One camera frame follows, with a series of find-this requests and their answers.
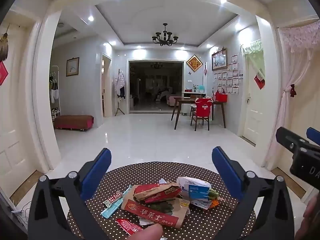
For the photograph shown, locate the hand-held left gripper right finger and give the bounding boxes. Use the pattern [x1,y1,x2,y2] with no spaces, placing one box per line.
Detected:
[212,146,295,240]

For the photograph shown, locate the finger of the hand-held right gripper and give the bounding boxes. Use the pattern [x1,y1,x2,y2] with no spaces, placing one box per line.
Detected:
[306,127,320,146]
[276,127,312,155]

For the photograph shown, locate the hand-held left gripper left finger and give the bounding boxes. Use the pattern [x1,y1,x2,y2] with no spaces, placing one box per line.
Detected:
[27,147,112,240]

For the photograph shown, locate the brown paper bag red print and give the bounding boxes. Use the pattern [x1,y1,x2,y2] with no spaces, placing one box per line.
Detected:
[121,186,192,228]

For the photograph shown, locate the person's right hand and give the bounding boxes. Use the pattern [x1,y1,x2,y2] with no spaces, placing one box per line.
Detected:
[295,194,320,240]

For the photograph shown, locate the person's left hand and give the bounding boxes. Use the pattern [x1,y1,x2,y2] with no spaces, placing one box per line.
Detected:
[124,224,163,240]

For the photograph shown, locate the pink curtain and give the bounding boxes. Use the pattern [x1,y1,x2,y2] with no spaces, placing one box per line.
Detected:
[264,21,320,168]

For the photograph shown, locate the red white patterned wrapper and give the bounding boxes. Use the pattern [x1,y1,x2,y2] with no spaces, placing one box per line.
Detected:
[104,191,123,208]

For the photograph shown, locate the white blue carton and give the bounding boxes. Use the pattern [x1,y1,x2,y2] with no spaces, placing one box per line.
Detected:
[187,184,211,202]

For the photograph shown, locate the white panel door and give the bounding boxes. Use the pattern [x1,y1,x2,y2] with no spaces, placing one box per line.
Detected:
[243,52,266,146]

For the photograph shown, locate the teal plastic wrapper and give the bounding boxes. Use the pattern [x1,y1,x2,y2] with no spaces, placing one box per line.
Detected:
[100,196,125,218]

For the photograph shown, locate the blue and white box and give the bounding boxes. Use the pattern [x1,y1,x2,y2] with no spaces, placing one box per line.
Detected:
[176,176,212,198]

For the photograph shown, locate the brown polka dot tablecloth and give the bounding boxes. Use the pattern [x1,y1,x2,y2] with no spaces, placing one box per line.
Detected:
[67,162,257,240]

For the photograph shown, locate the red upholstered bench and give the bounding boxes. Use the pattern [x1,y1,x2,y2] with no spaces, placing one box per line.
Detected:
[54,115,94,131]

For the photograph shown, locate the red brown paper wrapper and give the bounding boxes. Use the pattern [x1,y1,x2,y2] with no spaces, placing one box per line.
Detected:
[134,182,182,204]

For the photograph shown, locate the red door decoration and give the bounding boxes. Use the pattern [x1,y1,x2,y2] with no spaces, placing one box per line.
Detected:
[254,71,266,90]

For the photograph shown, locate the red sauce sachet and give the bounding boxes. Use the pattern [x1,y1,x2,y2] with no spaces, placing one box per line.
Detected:
[116,218,145,236]

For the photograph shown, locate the wooden tripod stand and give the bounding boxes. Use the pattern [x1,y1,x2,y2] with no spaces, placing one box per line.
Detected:
[114,97,126,117]

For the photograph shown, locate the chair with red cover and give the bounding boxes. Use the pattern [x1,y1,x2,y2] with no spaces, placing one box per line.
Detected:
[190,98,213,132]

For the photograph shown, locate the red basket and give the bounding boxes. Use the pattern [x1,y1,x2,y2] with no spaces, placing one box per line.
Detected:
[215,87,229,103]

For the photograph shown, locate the dark wooden dining table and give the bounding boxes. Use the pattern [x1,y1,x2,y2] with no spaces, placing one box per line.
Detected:
[171,97,226,130]

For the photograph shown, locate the white cabinet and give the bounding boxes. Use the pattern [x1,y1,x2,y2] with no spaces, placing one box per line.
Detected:
[181,91,208,117]

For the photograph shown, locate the white coat rack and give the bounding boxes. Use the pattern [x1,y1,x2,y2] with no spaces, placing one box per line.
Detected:
[49,65,61,121]

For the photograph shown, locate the hanging light clothes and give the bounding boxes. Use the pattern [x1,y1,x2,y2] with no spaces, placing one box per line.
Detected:
[112,70,126,98]

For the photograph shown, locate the green lace valance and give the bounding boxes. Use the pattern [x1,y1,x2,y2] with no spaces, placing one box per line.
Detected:
[239,40,265,73]

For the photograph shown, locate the cream panel door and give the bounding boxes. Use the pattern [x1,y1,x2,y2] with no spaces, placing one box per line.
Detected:
[0,27,38,198]

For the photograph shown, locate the dark glass sliding door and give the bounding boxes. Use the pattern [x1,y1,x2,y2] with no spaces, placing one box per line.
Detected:
[127,59,185,114]

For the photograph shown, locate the large framed picture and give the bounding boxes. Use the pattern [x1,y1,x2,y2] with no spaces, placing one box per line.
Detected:
[211,48,228,71]

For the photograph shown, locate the small framed picture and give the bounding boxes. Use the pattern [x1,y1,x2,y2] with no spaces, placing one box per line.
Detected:
[66,57,80,77]

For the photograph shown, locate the black chandelier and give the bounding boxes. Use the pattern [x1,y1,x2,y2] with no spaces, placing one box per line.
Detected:
[152,23,179,47]

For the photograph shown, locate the feather tassel ornament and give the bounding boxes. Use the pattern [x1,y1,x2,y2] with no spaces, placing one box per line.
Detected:
[0,24,11,62]

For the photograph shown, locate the wall of white certificates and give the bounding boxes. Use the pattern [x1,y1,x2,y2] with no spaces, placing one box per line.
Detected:
[213,54,244,95]

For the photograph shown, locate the floor cables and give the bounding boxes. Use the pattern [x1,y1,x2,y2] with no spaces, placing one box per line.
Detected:
[11,200,32,231]

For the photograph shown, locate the red diamond wall poster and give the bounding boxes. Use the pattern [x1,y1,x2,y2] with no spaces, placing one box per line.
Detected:
[186,54,203,73]

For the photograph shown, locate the red paper wall hanging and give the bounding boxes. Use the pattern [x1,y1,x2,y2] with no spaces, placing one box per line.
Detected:
[0,60,9,86]

